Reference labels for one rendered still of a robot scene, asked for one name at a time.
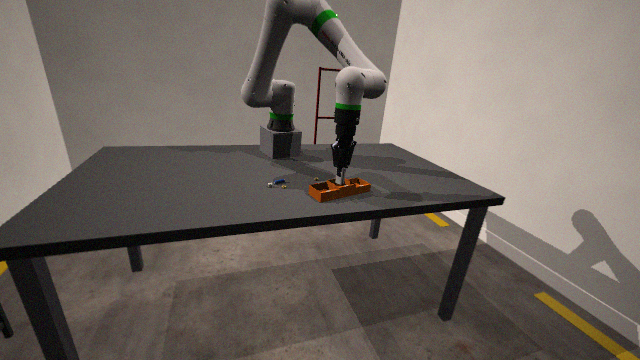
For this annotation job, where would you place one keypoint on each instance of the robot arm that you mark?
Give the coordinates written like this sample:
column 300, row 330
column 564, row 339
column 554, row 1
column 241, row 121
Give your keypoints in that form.
column 359, row 79

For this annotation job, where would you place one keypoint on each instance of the orange rack of bins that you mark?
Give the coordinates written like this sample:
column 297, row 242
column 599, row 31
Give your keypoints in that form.
column 330, row 190

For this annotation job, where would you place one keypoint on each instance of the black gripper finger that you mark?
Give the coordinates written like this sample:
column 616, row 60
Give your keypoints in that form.
column 338, row 160
column 348, row 156

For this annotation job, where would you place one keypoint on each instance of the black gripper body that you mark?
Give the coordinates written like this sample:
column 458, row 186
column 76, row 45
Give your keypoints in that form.
column 344, row 134

